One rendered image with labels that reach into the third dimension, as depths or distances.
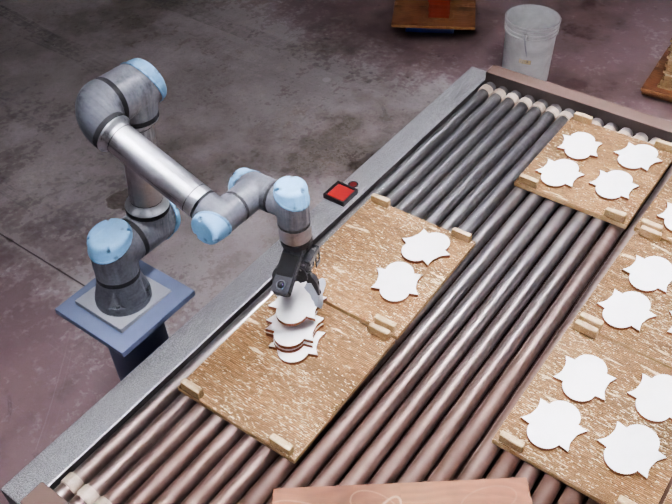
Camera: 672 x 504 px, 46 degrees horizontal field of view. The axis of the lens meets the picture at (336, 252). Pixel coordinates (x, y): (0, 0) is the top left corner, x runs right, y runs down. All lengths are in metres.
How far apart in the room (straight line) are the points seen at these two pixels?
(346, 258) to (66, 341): 1.57
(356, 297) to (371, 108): 2.45
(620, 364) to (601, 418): 0.17
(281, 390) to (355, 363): 0.19
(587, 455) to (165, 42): 4.00
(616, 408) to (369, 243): 0.78
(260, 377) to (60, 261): 1.98
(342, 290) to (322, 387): 0.31
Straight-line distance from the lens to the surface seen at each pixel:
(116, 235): 2.08
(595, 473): 1.82
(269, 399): 1.88
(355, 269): 2.13
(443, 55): 4.89
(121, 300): 2.16
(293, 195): 1.69
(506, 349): 2.00
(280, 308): 1.92
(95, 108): 1.83
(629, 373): 2.00
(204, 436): 1.87
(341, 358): 1.94
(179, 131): 4.37
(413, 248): 2.18
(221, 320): 2.08
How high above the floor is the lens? 2.46
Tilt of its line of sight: 44 degrees down
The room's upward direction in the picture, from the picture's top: 3 degrees counter-clockwise
